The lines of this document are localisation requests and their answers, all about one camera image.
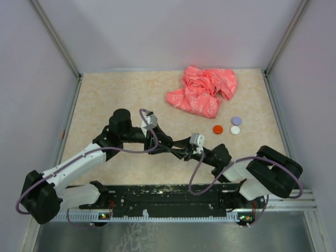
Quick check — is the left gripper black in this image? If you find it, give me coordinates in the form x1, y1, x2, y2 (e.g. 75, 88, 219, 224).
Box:
120, 123, 172, 154

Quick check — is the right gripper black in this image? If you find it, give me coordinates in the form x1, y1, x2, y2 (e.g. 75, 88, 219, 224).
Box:
167, 137, 217, 167

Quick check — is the orange earbud charging case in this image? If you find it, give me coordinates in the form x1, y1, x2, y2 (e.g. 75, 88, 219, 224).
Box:
213, 125, 223, 134

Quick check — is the white earbud charging case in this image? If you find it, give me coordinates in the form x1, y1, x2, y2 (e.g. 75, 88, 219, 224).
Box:
230, 125, 240, 135

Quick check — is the purple earbud charging case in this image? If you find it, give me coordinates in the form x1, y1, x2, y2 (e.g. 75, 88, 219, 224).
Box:
231, 117, 242, 126

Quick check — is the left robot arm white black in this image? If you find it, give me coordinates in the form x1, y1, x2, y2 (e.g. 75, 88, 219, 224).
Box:
15, 109, 173, 224

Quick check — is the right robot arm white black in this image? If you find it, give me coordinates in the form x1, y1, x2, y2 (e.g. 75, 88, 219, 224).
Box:
173, 133, 303, 208

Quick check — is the crumpled pink printed cloth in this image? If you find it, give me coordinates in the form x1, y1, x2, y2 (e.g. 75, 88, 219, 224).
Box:
166, 66, 238, 119

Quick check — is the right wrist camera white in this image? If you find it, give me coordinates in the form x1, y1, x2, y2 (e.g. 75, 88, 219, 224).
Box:
190, 133, 205, 154

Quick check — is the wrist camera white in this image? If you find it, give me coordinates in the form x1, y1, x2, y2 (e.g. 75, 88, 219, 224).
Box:
190, 133, 205, 154
140, 112, 158, 136

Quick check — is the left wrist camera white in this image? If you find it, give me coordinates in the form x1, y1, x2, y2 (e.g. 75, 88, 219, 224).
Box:
140, 112, 158, 136

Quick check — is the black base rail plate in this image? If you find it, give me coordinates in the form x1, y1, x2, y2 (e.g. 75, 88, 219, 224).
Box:
79, 183, 265, 218

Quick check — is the white slotted cable duct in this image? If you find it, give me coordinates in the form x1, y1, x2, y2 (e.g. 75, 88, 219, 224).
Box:
55, 211, 258, 222

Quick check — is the left aluminium frame post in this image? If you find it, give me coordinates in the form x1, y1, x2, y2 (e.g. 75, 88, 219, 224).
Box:
28, 0, 81, 79

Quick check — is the aluminium frame post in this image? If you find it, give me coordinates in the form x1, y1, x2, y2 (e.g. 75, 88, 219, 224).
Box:
264, 0, 311, 77
28, 0, 81, 79

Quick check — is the right aluminium frame post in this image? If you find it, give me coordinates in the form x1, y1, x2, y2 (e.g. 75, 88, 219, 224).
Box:
264, 0, 311, 77

